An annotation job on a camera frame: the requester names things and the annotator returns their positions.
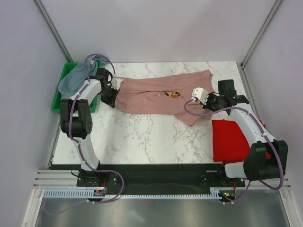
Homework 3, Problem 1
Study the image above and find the pink t shirt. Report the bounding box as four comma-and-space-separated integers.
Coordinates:
115, 70, 214, 126

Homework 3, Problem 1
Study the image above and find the left white cable duct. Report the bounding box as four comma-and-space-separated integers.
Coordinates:
44, 189, 107, 199

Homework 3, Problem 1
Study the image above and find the green plastic bin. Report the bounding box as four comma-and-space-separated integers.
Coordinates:
52, 62, 98, 113

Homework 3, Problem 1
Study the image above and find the left aluminium corner post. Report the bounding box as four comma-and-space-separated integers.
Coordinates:
33, 0, 73, 62

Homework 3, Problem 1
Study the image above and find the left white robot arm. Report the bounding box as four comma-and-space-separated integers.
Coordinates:
60, 68, 119, 188

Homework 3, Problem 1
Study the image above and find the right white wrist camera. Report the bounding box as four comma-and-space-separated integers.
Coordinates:
191, 87, 210, 105

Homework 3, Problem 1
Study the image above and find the aluminium corner post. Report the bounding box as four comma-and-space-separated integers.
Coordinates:
239, 0, 284, 70
33, 0, 73, 62

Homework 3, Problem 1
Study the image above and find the right aluminium corner post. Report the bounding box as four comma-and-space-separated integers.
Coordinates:
239, 0, 284, 70

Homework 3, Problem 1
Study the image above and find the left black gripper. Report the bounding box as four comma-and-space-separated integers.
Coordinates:
98, 86, 120, 109

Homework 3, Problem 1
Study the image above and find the right white cable duct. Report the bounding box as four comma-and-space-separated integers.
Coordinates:
118, 187, 222, 200

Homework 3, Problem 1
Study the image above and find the aluminium rail frame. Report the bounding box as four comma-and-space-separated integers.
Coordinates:
22, 164, 293, 227

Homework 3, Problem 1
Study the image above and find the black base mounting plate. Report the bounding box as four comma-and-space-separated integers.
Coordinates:
75, 163, 247, 197

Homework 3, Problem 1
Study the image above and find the folded red t shirt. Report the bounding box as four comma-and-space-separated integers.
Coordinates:
211, 119, 272, 164

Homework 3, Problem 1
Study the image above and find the white cable duct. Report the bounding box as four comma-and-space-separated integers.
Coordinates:
44, 189, 107, 199
118, 187, 222, 200

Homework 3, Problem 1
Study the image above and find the grey-blue t shirt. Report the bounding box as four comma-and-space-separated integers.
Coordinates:
58, 54, 111, 99

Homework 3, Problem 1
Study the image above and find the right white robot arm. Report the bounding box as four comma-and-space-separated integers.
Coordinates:
198, 79, 288, 190

